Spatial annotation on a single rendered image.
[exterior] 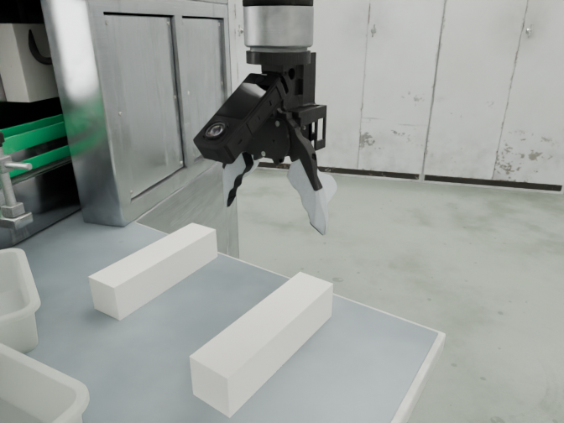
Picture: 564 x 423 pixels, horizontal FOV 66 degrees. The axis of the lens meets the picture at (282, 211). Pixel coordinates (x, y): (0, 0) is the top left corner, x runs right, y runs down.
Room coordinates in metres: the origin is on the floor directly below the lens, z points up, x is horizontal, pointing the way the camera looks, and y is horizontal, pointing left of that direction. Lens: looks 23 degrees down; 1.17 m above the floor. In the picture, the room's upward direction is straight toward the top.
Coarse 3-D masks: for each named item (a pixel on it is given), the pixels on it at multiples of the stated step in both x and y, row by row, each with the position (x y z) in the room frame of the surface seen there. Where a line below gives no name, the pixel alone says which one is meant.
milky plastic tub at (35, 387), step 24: (0, 360) 0.40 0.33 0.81; (24, 360) 0.39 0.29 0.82; (0, 384) 0.40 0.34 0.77; (24, 384) 0.38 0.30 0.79; (48, 384) 0.36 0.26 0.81; (72, 384) 0.35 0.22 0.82; (0, 408) 0.38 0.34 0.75; (24, 408) 0.38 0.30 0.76; (48, 408) 0.36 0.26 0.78; (72, 408) 0.32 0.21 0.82
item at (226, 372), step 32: (288, 288) 0.55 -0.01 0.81; (320, 288) 0.55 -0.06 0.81; (256, 320) 0.48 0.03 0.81; (288, 320) 0.48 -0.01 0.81; (320, 320) 0.54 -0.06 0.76; (224, 352) 0.41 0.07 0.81; (256, 352) 0.41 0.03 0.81; (288, 352) 0.47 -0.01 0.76; (192, 384) 0.41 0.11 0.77; (224, 384) 0.38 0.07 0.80; (256, 384) 0.41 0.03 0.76
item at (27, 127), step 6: (60, 114) 1.12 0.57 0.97; (36, 120) 1.05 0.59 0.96; (42, 120) 1.05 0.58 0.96; (48, 120) 1.07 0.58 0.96; (54, 120) 1.09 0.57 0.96; (60, 120) 1.11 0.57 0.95; (18, 126) 0.98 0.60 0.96; (24, 126) 1.00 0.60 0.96; (30, 126) 1.02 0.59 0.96; (36, 126) 1.03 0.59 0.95; (42, 126) 1.05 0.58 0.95; (6, 132) 0.95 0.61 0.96; (12, 132) 0.96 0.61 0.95; (18, 132) 0.98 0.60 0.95; (24, 132) 1.00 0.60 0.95
